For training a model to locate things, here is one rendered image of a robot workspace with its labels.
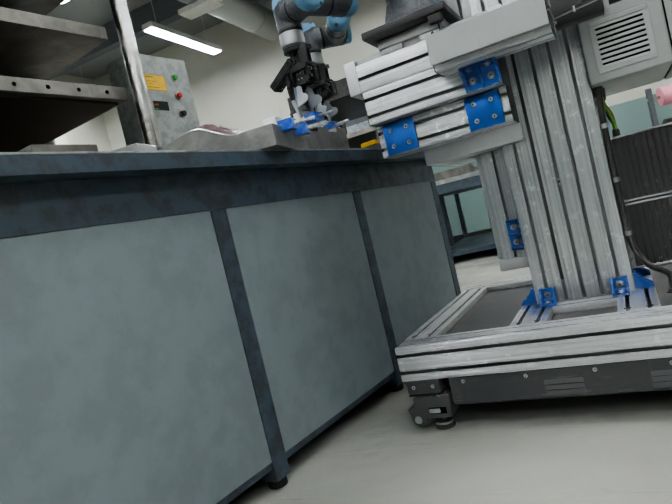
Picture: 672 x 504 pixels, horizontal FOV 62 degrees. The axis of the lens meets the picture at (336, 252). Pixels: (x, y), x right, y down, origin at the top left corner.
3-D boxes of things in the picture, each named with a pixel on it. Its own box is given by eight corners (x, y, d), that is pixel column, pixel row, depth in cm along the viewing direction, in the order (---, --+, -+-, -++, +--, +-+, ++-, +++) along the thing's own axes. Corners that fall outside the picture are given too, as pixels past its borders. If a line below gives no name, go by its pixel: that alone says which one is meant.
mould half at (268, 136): (310, 152, 164) (301, 114, 163) (276, 144, 139) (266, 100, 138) (164, 193, 178) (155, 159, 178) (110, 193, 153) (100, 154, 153)
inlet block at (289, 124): (320, 128, 147) (315, 108, 146) (314, 126, 142) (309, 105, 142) (274, 142, 150) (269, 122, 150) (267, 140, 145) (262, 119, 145)
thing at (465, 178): (522, 234, 689) (505, 160, 686) (504, 254, 515) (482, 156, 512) (465, 245, 717) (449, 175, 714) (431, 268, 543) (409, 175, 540)
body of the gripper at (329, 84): (327, 95, 198) (319, 61, 198) (308, 103, 203) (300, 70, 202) (339, 96, 204) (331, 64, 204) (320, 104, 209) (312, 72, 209)
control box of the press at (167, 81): (266, 373, 259) (188, 58, 254) (220, 398, 234) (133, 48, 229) (232, 376, 271) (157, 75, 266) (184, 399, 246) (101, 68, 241)
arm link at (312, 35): (317, 18, 200) (293, 23, 199) (324, 49, 200) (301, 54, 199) (316, 27, 207) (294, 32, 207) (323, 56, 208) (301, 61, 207)
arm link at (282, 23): (278, -10, 166) (265, 3, 173) (287, 27, 166) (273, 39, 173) (301, -9, 170) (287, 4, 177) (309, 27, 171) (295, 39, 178)
